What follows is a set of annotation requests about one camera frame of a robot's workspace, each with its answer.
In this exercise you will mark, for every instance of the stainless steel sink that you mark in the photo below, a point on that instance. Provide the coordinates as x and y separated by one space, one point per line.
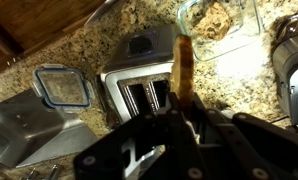
32 130

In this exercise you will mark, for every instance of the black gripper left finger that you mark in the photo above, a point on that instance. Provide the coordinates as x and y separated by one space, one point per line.
155 156

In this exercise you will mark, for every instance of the stainless steel two-slot toaster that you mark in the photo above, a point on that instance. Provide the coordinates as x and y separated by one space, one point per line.
139 63

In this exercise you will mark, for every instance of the black panini press grill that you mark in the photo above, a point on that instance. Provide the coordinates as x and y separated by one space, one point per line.
295 73

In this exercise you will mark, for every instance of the clear glass food container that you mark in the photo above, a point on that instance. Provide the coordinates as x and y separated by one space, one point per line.
242 36

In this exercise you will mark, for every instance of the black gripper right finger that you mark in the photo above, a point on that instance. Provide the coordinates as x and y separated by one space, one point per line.
255 150

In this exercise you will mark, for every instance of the toasted bread slice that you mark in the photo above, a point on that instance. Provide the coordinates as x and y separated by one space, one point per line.
214 21
183 66

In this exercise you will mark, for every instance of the wooden base cabinet drawers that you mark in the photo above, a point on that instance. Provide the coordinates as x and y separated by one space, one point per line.
29 26

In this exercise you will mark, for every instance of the blue-rimmed container lid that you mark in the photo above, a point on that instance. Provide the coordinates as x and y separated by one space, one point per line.
62 86

